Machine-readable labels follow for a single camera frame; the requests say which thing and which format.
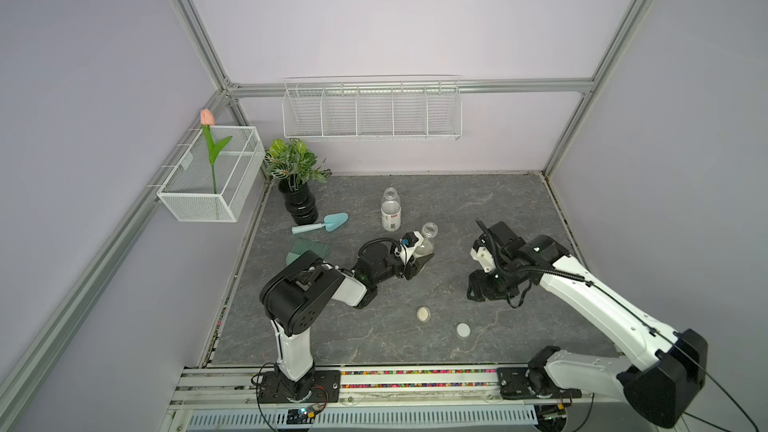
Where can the white wire basket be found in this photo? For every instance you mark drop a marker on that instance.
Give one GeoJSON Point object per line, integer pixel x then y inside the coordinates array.
{"type": "Point", "coordinates": [185, 186]}

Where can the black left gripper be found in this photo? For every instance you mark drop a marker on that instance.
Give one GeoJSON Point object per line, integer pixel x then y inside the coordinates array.
{"type": "Point", "coordinates": [412, 271]}

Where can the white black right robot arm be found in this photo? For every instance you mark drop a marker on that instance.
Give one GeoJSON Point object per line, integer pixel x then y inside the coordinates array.
{"type": "Point", "coordinates": [659, 370]}

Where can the cream bottle cap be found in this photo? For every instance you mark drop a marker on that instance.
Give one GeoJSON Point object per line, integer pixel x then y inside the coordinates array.
{"type": "Point", "coordinates": [423, 314]}

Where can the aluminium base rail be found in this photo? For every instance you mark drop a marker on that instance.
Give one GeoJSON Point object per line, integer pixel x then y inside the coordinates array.
{"type": "Point", "coordinates": [377, 385]}

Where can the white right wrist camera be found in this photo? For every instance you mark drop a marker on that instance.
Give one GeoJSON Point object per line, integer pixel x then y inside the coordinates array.
{"type": "Point", "coordinates": [483, 256]}

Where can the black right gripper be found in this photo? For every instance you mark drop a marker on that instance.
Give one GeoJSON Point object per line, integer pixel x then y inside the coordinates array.
{"type": "Point", "coordinates": [478, 290]}

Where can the aluminium frame profiles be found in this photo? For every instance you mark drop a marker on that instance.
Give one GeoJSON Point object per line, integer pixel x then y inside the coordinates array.
{"type": "Point", "coordinates": [26, 378]}

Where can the light blue plastic trowel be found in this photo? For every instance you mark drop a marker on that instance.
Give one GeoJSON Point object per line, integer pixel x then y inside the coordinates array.
{"type": "Point", "coordinates": [330, 223]}

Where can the clear bottle red cream label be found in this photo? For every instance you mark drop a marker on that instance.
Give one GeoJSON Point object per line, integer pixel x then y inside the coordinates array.
{"type": "Point", "coordinates": [426, 246]}

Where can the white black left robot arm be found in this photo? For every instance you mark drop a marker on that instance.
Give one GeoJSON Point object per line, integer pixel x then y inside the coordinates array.
{"type": "Point", "coordinates": [294, 298]}

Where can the clear bottle yellow white label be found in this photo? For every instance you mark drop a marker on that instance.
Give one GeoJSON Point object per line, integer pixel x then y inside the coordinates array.
{"type": "Point", "coordinates": [391, 210]}

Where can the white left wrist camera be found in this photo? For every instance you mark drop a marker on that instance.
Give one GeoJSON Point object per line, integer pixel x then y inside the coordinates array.
{"type": "Point", "coordinates": [407, 246]}

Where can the black glossy plant vase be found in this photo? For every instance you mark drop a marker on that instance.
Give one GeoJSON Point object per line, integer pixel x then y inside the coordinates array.
{"type": "Point", "coordinates": [299, 203]}

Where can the grey slotted cable duct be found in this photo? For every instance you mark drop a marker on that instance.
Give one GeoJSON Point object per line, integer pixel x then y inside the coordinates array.
{"type": "Point", "coordinates": [365, 418]}

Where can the pink artificial tulip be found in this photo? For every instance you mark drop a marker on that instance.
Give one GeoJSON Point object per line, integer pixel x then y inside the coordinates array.
{"type": "Point", "coordinates": [214, 147]}

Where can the white wire wall shelf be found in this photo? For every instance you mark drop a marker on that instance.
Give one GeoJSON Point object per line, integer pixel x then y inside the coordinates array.
{"type": "Point", "coordinates": [372, 107]}

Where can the green artificial leafy plant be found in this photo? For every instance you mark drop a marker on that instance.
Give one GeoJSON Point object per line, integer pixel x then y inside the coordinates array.
{"type": "Point", "coordinates": [292, 163]}

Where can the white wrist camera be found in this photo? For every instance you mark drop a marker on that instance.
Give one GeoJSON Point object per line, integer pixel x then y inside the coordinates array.
{"type": "Point", "coordinates": [407, 246]}
{"type": "Point", "coordinates": [483, 256]}

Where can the green hand brush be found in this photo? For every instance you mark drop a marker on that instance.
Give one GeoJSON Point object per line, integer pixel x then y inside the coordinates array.
{"type": "Point", "coordinates": [303, 245]}

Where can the white bottle cap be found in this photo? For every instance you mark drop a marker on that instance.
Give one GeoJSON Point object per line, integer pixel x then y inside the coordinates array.
{"type": "Point", "coordinates": [463, 330]}

